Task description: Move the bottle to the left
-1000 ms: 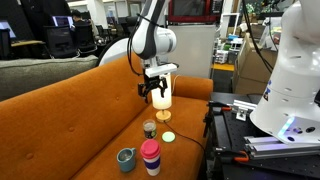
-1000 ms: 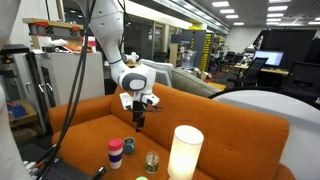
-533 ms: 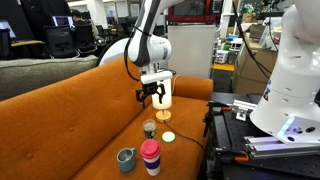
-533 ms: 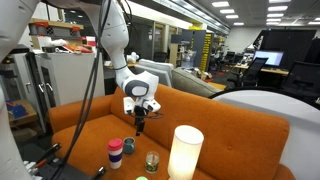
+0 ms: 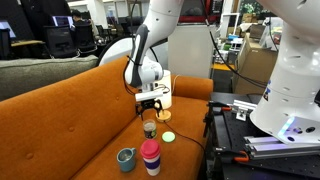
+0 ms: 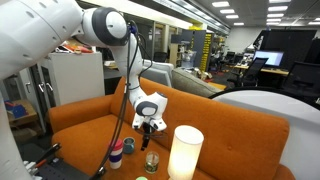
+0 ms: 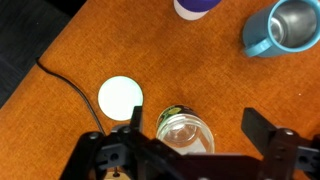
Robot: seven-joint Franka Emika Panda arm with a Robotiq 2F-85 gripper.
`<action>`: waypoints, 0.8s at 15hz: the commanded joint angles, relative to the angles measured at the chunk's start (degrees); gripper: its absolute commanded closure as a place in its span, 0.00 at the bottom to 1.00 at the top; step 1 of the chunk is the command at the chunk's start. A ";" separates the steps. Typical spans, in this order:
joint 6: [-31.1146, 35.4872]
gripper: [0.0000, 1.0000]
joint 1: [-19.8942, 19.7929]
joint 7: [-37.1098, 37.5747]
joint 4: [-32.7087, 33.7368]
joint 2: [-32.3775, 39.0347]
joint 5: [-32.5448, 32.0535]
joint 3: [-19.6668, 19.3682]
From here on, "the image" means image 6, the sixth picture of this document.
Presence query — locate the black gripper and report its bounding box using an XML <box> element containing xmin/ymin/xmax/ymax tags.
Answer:
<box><xmin>141</xmin><ymin>122</ymin><xmax>156</xmax><ymax>152</ymax></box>

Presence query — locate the small glass bottle dark label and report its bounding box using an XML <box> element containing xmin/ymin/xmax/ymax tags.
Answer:
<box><xmin>144</xmin><ymin>150</ymin><xmax>160</xmax><ymax>175</ymax></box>

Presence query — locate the white purple cup red lid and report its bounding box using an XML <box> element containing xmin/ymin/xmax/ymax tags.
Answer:
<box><xmin>108</xmin><ymin>139</ymin><xmax>124</xmax><ymax>170</ymax></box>

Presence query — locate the white lamp wooden base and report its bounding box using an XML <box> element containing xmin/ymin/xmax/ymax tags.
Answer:
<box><xmin>167</xmin><ymin>124</ymin><xmax>205</xmax><ymax>180</ymax></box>

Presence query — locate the light grey armchair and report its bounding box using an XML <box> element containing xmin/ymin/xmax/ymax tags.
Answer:
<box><xmin>134</xmin><ymin>59</ymin><xmax>175</xmax><ymax>88</ymax></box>

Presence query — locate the grey fabric sofa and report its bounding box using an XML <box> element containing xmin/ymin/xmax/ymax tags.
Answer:
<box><xmin>171</xmin><ymin>67</ymin><xmax>223</xmax><ymax>98</ymax></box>

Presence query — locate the orange fabric sofa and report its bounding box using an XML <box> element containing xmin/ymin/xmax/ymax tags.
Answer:
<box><xmin>48</xmin><ymin>76</ymin><xmax>296</xmax><ymax>180</ymax></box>

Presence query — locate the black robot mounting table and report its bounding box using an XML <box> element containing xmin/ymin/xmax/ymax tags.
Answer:
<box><xmin>23</xmin><ymin>156</ymin><xmax>99</xmax><ymax>180</ymax></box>

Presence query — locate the white storage cupboard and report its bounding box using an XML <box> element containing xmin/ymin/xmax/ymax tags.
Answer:
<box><xmin>37</xmin><ymin>51</ymin><xmax>106</xmax><ymax>108</ymax></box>

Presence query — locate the yellow parts shelf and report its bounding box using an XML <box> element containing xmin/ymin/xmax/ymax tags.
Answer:
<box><xmin>191</xmin><ymin>29</ymin><xmax>214</xmax><ymax>73</ymax></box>

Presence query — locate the small open cardboard box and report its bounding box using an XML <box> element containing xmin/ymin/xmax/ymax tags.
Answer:
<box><xmin>3</xmin><ymin>99</ymin><xmax>39</xmax><ymax>129</ymax></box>

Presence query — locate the black office chair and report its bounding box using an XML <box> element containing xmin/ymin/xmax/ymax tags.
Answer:
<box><xmin>228</xmin><ymin>57</ymin><xmax>269</xmax><ymax>88</ymax></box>
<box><xmin>281</xmin><ymin>60</ymin><xmax>320</xmax><ymax>98</ymax></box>

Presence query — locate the blue item in box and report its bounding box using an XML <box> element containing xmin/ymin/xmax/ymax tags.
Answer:
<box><xmin>4</xmin><ymin>103</ymin><xmax>29</xmax><ymax>120</ymax></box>

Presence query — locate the lit computer monitor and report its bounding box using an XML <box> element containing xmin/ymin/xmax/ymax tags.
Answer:
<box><xmin>253</xmin><ymin>49</ymin><xmax>285</xmax><ymax>67</ymax></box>

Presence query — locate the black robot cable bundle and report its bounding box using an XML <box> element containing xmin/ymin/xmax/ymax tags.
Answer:
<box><xmin>89</xmin><ymin>19</ymin><xmax>154</xmax><ymax>180</ymax></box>

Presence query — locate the orange handled clamp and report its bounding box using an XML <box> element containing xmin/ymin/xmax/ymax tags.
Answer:
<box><xmin>33</xmin><ymin>142</ymin><xmax>63</xmax><ymax>168</ymax></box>

